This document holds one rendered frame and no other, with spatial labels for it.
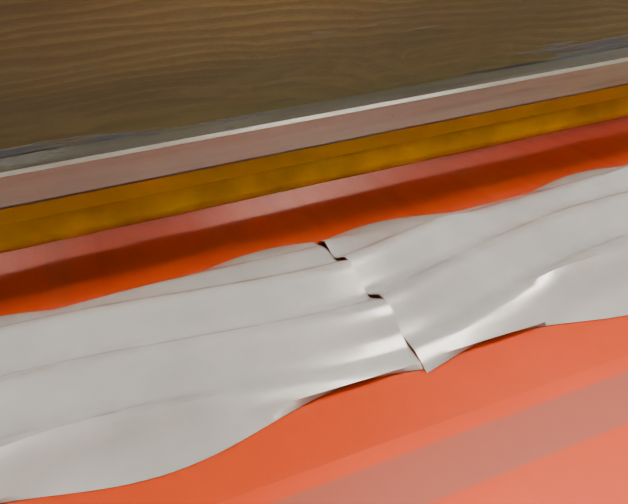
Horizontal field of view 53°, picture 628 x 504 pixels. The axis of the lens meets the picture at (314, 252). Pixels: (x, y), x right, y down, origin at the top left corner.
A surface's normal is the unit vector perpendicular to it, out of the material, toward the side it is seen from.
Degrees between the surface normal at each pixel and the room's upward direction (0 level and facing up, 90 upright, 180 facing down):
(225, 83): 90
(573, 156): 0
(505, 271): 25
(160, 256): 0
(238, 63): 90
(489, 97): 90
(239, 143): 90
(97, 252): 0
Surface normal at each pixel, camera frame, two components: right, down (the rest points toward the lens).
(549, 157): -0.06, -0.87
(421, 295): 0.21, -0.56
